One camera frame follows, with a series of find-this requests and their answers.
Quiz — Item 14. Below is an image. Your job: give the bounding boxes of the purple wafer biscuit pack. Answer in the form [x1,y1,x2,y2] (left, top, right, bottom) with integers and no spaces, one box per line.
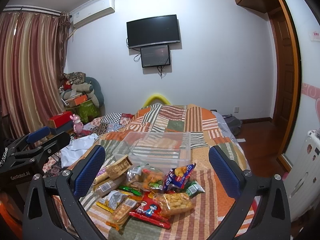
[93,166,110,185]

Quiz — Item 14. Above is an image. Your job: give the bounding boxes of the tan bread loaf pack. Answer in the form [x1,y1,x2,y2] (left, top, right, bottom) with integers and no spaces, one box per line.
[106,155,132,180]

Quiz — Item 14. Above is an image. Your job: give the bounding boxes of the brown cracker pack with barcode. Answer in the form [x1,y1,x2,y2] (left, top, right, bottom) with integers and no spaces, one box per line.
[93,174,126,198]

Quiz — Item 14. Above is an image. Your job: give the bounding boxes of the green white small snack bag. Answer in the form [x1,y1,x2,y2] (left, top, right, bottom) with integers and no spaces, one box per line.
[185,180,205,198]

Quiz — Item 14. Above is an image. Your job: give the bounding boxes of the yellow silver peanut snack bag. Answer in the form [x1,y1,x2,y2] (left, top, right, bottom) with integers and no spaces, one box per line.
[96,190,129,213]

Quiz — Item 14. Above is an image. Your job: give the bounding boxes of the green foil candy wrapper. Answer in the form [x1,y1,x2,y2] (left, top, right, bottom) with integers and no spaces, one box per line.
[118,185,143,197]

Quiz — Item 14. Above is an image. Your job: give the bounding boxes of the clear bag fried snacks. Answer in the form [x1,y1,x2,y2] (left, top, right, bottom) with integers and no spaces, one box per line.
[125,164,165,193]

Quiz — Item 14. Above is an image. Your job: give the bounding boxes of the blue chip snack bag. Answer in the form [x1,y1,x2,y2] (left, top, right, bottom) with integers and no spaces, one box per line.
[163,163,196,192]

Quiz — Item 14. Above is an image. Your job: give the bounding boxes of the clear bag yellow puffs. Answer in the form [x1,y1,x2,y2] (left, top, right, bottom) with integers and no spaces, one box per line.
[155,193,195,217]

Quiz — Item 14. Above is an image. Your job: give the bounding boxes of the clear plastic storage bin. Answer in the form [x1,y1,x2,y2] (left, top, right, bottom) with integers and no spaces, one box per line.
[112,132,191,173]

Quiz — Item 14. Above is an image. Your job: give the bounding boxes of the red cartoon snack bag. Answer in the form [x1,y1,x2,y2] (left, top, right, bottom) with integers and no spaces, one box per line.
[129,191,171,229]

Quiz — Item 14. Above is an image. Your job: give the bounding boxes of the white crumpled cloth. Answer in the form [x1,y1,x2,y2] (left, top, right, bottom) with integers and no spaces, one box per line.
[61,133,98,168]

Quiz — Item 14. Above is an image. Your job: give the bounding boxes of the red gift box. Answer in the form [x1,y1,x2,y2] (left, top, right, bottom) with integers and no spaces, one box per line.
[48,111,72,128]

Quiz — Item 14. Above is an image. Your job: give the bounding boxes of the dark grey box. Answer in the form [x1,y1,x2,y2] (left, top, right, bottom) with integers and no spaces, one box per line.
[49,120,73,135]

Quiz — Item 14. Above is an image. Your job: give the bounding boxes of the pink plush bunny toy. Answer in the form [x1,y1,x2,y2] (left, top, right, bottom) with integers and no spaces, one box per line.
[70,114,84,134]

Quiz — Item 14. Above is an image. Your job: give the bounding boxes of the checkered patchwork quilt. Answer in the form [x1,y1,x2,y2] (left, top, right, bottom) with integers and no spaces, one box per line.
[81,113,133,136]

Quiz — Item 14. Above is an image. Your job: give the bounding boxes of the orange flat box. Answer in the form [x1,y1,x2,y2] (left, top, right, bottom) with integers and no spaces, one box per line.
[66,94,88,107]

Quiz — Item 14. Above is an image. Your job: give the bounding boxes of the green gift box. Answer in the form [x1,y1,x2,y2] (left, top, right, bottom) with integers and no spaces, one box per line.
[74,100,100,124]

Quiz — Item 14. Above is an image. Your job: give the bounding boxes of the grey backpack on floor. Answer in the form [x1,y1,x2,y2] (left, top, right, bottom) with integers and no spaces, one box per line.
[222,114,242,136]

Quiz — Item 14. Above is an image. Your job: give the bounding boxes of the grey green plush cushion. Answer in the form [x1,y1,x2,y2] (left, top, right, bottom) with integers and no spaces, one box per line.
[85,76,104,108]

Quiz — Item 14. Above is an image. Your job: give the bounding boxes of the orange green patchwork bedspread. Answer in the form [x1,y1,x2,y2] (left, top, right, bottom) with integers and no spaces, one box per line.
[53,103,256,240]

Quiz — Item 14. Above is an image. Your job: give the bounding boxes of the yellow curved headboard piece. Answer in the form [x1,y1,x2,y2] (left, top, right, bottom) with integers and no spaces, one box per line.
[143,94,171,107]

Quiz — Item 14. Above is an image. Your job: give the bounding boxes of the red striped curtain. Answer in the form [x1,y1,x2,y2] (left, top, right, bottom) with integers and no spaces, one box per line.
[1,11,70,137]

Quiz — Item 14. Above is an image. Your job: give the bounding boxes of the brown wooden door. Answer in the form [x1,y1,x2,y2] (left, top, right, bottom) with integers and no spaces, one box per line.
[268,7,301,156]

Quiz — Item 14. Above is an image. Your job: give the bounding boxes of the small black wall monitor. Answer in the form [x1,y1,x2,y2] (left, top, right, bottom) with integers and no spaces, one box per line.
[140,44,171,68]

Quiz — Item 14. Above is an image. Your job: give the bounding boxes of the white wall air conditioner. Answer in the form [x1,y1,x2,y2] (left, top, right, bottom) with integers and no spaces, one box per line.
[71,0,115,29]

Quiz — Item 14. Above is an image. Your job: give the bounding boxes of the large black wall television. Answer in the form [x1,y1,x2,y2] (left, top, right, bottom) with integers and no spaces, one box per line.
[126,15,181,49]

